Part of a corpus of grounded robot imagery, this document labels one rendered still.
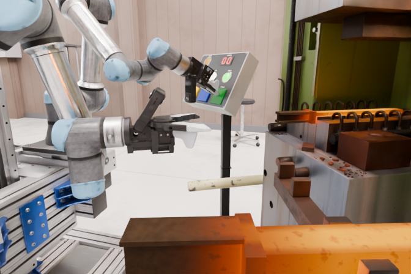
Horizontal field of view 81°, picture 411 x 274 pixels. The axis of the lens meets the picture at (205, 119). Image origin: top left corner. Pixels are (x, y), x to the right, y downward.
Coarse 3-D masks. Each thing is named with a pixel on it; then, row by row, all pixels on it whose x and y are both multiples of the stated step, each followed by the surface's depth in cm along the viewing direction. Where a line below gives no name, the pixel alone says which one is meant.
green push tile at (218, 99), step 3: (219, 90) 108; (222, 90) 106; (225, 90) 105; (222, 93) 106; (225, 93) 104; (213, 96) 109; (216, 96) 108; (219, 96) 106; (222, 96) 105; (213, 99) 108; (216, 99) 107; (219, 99) 105; (222, 99) 104; (210, 102) 109; (213, 102) 107; (216, 102) 106; (219, 102) 105
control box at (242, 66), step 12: (204, 60) 127; (216, 60) 120; (240, 60) 106; (252, 60) 106; (216, 72) 115; (228, 72) 108; (240, 72) 103; (252, 72) 107; (228, 84) 105; (240, 84) 104; (228, 96) 102; (240, 96) 106; (204, 108) 120; (216, 108) 106; (228, 108) 102
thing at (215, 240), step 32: (128, 224) 17; (160, 224) 17; (192, 224) 17; (224, 224) 17; (352, 224) 19; (384, 224) 19; (128, 256) 16; (160, 256) 16; (192, 256) 17; (224, 256) 17; (256, 256) 15; (288, 256) 16; (320, 256) 16; (352, 256) 16; (384, 256) 16
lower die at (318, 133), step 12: (324, 120) 64; (336, 120) 64; (348, 120) 64; (360, 120) 64; (396, 120) 65; (408, 120) 66; (288, 132) 80; (300, 132) 73; (312, 132) 68; (324, 132) 63; (336, 132) 62; (324, 144) 63
